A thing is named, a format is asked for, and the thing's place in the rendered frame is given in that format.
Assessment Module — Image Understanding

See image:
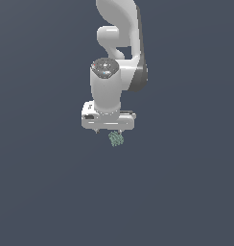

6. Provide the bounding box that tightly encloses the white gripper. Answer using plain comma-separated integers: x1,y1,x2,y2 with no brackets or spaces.
81,100,137,135

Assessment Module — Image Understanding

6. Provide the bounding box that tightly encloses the small green patterned object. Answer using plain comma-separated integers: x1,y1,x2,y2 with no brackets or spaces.
108,131,125,148

